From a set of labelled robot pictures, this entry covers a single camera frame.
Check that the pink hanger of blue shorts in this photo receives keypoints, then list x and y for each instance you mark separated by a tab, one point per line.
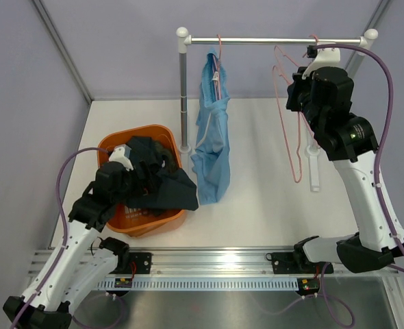
217	71

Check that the light blue shorts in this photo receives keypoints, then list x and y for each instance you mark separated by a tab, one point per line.
211	153

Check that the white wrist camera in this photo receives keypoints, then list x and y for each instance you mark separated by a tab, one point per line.
321	58
121	154

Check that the orange plastic laundry basket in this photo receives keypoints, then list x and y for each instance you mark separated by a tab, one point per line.
142	223

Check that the white metal clothes rack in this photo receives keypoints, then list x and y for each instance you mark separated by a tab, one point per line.
184	39

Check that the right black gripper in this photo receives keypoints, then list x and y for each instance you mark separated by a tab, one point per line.
294	89

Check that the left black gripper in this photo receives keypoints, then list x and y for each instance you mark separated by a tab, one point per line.
148	185

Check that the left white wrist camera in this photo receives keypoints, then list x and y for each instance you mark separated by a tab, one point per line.
121	154

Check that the dark navy shorts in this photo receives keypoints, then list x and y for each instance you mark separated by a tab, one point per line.
172	191

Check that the slotted grey cable duct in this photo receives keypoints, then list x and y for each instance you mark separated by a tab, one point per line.
208	284

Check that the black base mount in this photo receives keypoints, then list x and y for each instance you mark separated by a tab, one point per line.
140	262
292	263

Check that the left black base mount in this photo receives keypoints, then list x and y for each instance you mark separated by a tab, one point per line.
140	262

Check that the pink hanger of green shorts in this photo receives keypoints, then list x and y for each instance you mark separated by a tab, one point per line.
279	68

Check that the olive green shorts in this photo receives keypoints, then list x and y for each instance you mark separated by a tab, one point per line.
165	157

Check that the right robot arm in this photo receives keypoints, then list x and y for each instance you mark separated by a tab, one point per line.
350	144

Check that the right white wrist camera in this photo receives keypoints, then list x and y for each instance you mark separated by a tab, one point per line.
321	58

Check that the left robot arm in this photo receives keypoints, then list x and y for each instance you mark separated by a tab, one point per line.
62	284

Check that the pink hanger of navy shorts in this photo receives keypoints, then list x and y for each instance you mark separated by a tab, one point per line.
296	167

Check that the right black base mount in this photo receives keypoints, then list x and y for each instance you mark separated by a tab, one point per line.
292	263

